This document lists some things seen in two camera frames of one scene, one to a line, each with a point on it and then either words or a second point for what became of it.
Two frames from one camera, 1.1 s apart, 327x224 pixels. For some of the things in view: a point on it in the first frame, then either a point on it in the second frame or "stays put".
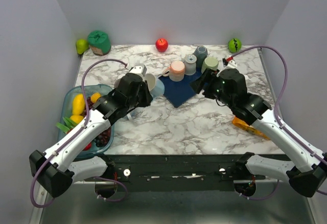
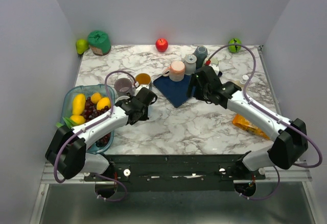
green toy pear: (82, 45) stays put
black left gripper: (147, 97) to (145, 116)
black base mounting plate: (178, 172) stays put
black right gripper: (197, 84) to (195, 82)
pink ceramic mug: (176, 72) stays put
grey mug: (190, 64) stays put
